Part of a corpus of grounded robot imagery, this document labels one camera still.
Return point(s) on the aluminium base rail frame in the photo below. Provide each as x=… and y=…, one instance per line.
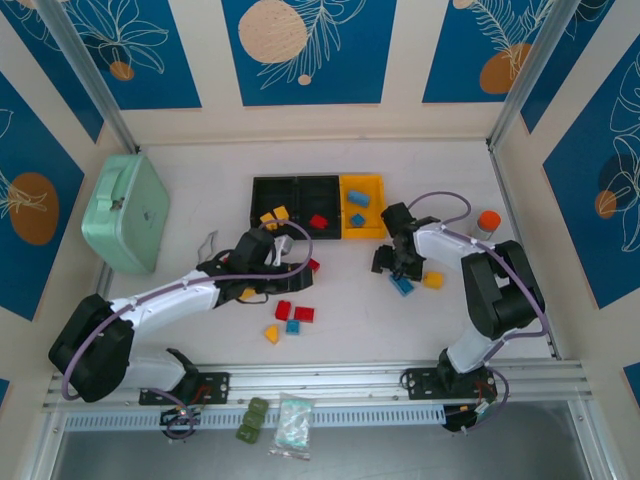
x=320, y=380

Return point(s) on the aluminium table side rail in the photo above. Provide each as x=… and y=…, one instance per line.
x=500, y=172
x=102, y=280

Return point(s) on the base wiring bundle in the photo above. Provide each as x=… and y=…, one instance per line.
x=182, y=412
x=480, y=409

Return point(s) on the clear plastic zip bag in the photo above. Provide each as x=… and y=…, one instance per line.
x=292, y=425

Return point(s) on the mint green carry case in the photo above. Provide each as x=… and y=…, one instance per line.
x=125, y=210

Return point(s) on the orange capped bottle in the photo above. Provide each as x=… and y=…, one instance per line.
x=489, y=221

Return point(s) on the small blue lego brick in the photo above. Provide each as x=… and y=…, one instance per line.
x=358, y=220
x=293, y=327

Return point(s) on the aluminium corner post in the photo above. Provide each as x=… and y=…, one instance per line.
x=90, y=65
x=530, y=70

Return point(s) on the black plastic bin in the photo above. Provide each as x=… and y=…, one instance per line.
x=265, y=195
x=320, y=197

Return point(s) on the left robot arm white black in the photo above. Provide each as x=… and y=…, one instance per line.
x=165, y=300

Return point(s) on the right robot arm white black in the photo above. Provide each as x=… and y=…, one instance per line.
x=450, y=240

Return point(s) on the long blue lego brick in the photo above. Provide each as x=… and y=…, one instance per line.
x=358, y=198
x=402, y=286

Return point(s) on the olive green pad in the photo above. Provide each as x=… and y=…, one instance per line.
x=247, y=435
x=258, y=404
x=252, y=418

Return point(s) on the blue floral wall panel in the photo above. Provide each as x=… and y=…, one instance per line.
x=30, y=150
x=565, y=65
x=150, y=75
x=350, y=75
x=50, y=75
x=450, y=60
x=575, y=200

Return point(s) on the yellow wedge lego brick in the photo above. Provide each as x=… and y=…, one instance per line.
x=272, y=334

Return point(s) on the yellow plastic bin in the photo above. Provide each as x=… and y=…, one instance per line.
x=375, y=190

